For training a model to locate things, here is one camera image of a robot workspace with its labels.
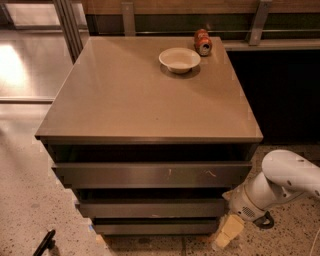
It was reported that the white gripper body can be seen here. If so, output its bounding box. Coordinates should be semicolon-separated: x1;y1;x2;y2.
229;184;274;229

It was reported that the grey drawer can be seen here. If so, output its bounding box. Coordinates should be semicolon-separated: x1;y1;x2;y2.
76;199;225;218
52;162;252;189
93;218;217;236

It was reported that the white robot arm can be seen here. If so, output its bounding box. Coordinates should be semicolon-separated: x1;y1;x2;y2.
213;150;320;249

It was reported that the grey drawer cabinet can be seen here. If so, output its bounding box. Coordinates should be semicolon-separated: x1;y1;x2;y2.
34;35;264;237

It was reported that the grey bottom drawer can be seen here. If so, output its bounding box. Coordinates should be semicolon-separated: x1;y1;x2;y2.
93;218;217;236

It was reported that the grey top drawer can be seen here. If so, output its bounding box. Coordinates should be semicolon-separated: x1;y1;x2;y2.
52;162;252;189

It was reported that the white bowl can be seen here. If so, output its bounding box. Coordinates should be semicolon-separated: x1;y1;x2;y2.
159;48;201;74

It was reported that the orange soda can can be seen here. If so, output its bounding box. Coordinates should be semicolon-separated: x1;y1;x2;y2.
194;29;212;56

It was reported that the black object bottom left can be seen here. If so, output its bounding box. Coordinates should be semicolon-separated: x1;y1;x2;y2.
33;229;56;256

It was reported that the white cable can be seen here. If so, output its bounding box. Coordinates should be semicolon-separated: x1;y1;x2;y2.
308;226;320;256

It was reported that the metal rail shelf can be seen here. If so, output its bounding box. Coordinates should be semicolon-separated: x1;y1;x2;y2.
223;39;320;51

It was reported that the grey metal bracket right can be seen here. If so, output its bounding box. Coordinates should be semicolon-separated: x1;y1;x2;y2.
246;0;272;46

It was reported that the grey metal bracket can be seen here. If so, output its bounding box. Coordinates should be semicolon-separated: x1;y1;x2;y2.
121;2;136;37
246;0;272;46

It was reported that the grey metal bracket left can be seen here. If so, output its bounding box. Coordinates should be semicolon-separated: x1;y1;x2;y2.
121;2;136;37

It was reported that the grey metal post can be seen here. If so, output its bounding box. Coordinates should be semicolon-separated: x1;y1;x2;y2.
52;0;83;63

